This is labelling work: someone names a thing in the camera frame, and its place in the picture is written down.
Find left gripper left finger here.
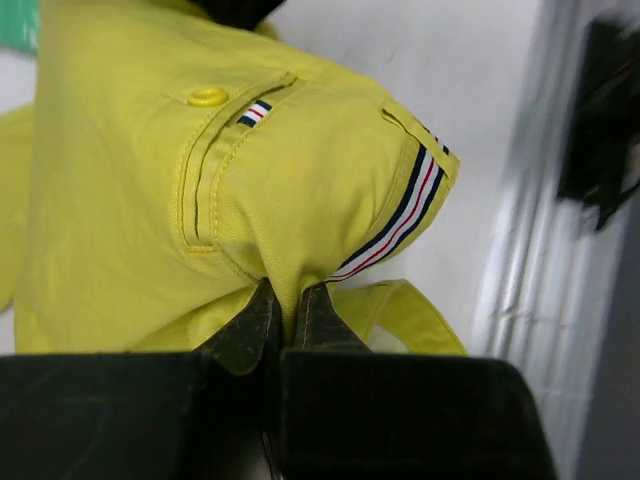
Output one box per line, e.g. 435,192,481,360
199,278,280,375

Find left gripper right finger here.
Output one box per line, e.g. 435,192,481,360
289,283,373,354

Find yellow trousers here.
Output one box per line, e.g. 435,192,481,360
1,1,464,355

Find green white tie-dye folded garment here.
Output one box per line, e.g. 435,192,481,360
0,0,40,55

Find aluminium rail frame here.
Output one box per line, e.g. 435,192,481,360
470,1,638,452

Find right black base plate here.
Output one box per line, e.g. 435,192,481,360
557,16,639,231

